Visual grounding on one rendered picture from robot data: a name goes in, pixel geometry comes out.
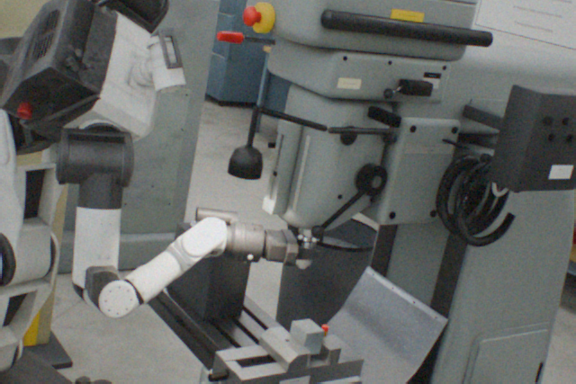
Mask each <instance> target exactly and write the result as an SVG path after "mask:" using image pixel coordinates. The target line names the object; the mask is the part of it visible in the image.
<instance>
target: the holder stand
mask: <svg viewBox="0 0 576 384"><path fill-rule="evenodd" d="M198 223H200V222H195V221H194V220H193V221H191V222H187V223H177V224H176V229H175V240H174V242H175V241H176V240H177V239H178V237H180V236H181V235H183V234H184V233H185V232H187V231H188V230H189V229H191V228H193V227H194V226H195V225H197V224H198ZM250 267H251V263H244V262H240V261H232V260H229V258H228V257H227V256H226V254H220V255H217V256H212V255H211V256H209V257H205V259H200V260H199V261H198V262H197V263H196V264H195V265H193V266H192V267H191V268H190V269H189V270H188V271H186V272H185V273H183V274H181V275H180V276H178V278H177V279H176V280H174V281H173V282H171V283H170V284H169V286H170V287H171V288H172V289H173V290H174V291H175V292H176V293H177V294H178V295H179V297H180V298H181V299H182V300H184V301H185V302H186V303H187V304H188V305H189V306H190V307H191V308H192V309H193V310H194V311H195V312H196V313H197V314H198V315H199V317H200V318H201V319H202V320H207V319H214V318H222V317H230V316H236V315H241V311H242V307H243V302H245V296H246V291H247V286H248V277H249V272H250Z"/></svg>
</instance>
